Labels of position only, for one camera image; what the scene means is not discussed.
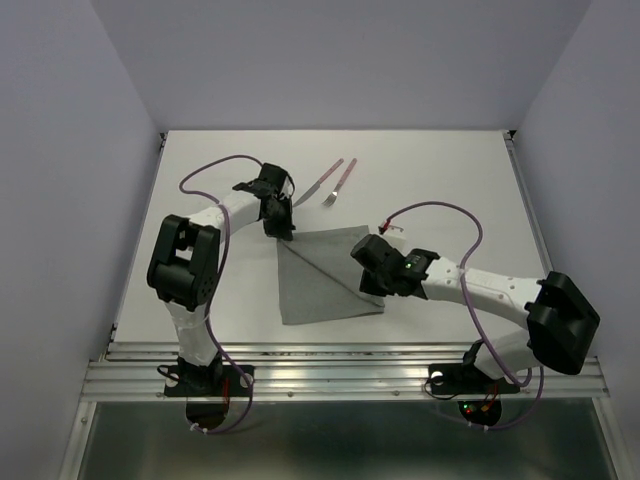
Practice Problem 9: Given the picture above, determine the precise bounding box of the grey cloth napkin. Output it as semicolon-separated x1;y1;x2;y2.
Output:
277;225;385;326

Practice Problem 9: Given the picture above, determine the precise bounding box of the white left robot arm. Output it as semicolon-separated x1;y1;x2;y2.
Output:
146;163;295;394

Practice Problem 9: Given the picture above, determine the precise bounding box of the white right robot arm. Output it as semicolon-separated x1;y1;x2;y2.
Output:
351;234;600;390

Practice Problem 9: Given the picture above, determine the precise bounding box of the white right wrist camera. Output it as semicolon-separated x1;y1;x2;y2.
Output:
381;225;406;252

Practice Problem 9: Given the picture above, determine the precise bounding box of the pink handled fork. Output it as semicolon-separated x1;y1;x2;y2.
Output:
321;158;358;208

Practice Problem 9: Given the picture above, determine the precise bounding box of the pink handled knife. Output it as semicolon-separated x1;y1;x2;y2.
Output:
293;158;344;208

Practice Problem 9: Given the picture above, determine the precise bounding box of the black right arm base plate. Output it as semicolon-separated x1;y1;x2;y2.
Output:
423;363;520;399

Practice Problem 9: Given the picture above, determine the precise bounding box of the aluminium mounting rail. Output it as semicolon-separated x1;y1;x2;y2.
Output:
79;340;612;404

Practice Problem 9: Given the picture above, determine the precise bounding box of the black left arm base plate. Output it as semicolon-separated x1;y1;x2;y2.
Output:
156;362;250;398

